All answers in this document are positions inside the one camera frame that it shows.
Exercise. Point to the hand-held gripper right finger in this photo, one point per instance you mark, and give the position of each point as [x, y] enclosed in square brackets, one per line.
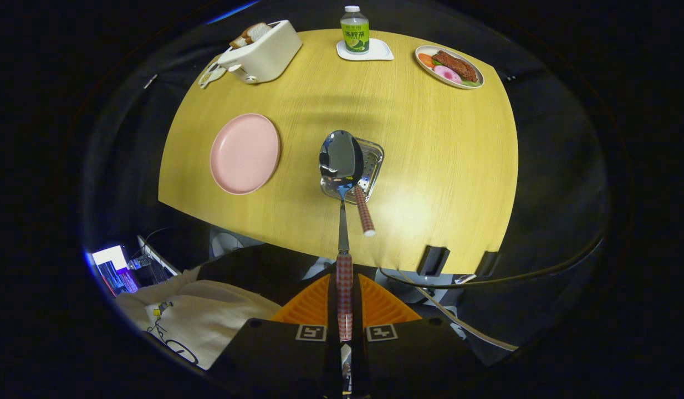
[397, 354]

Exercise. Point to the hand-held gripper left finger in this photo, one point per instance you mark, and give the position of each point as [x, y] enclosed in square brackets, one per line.
[297, 354]

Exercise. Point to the person's white shirt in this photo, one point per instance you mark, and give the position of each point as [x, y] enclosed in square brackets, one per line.
[209, 310]

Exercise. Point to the black table clamp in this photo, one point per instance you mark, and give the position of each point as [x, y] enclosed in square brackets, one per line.
[433, 260]
[487, 264]

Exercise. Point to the perforated metal basket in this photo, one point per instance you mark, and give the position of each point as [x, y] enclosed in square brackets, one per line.
[373, 160]

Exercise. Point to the open laptop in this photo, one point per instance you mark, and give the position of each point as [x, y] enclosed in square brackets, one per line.
[117, 269]

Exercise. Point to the pink round plate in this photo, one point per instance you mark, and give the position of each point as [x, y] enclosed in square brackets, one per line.
[245, 154]

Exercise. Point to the pink and white food slice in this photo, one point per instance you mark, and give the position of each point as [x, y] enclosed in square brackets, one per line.
[447, 75]

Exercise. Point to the white food plate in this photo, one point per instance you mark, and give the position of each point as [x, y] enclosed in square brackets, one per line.
[422, 69]

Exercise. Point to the white divided condiment dish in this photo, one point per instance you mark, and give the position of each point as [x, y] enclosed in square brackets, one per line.
[210, 75]

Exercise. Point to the brown meat piece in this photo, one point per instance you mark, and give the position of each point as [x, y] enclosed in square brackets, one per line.
[455, 65]

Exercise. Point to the orange food slice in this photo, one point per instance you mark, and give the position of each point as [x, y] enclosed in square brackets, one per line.
[425, 60]

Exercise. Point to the white toaster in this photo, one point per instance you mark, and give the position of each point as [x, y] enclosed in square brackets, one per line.
[270, 55]

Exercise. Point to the white square coaster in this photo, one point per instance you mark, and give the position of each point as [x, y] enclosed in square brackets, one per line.
[381, 52]

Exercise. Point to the toast bread slice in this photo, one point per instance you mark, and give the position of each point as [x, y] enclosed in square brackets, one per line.
[238, 41]
[256, 32]

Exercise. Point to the green label drink bottle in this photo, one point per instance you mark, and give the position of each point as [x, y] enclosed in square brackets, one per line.
[355, 33]

